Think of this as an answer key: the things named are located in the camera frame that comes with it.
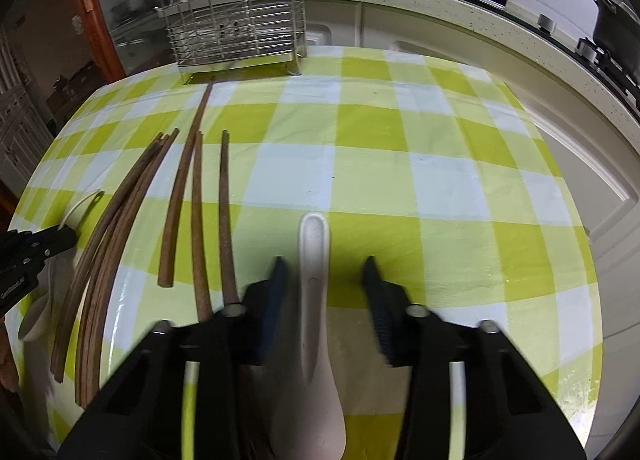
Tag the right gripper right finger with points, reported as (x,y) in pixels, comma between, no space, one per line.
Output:
(394,317)

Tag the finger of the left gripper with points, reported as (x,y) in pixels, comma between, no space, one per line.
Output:
(52,241)

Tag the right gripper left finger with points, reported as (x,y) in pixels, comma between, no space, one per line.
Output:
(262,301)

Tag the white ceramic spoon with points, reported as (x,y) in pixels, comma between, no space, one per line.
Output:
(307,420)

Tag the green checkered tablecloth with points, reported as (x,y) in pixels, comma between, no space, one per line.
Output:
(432,168)

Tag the gas stove top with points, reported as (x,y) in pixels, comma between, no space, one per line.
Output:
(598,62)

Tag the black cooking pot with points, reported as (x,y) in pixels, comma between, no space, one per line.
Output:
(617,32)

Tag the metal wire utensil caddy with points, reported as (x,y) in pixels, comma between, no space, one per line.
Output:
(225,35)

